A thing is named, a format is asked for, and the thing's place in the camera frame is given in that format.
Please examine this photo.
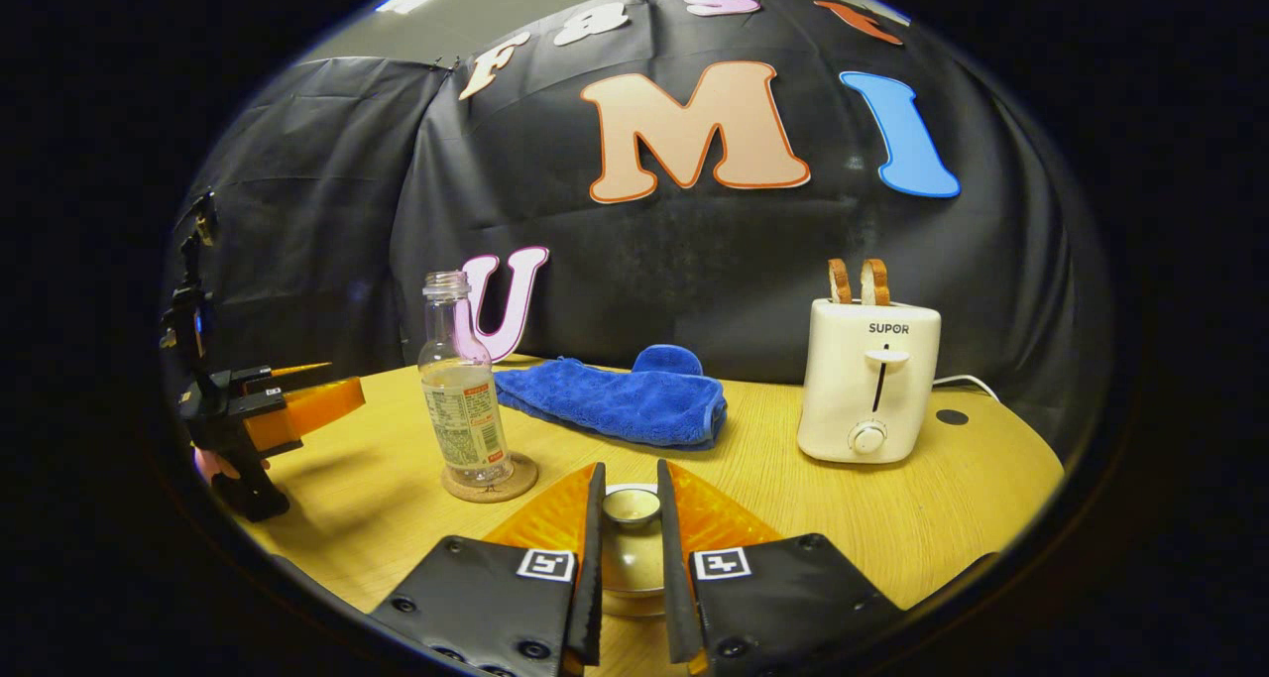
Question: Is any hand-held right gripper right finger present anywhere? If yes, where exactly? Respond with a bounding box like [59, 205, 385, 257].
[656, 460, 905, 677]

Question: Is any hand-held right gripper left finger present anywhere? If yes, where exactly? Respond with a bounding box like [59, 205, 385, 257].
[369, 462, 608, 677]

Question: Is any round cork coaster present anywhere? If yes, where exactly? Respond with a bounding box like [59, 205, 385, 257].
[441, 452, 539, 504]

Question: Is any clear water bottle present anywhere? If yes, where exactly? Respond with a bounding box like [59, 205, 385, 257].
[417, 271, 515, 487]

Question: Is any blue towel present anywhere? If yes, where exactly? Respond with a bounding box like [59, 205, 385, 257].
[494, 345, 728, 450]

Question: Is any cream toaster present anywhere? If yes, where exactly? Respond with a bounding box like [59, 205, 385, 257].
[797, 297, 943, 465]

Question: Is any black backdrop cloth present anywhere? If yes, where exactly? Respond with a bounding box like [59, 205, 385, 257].
[169, 0, 1116, 460]

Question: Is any white power cable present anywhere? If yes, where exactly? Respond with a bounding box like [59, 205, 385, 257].
[932, 375, 1000, 402]

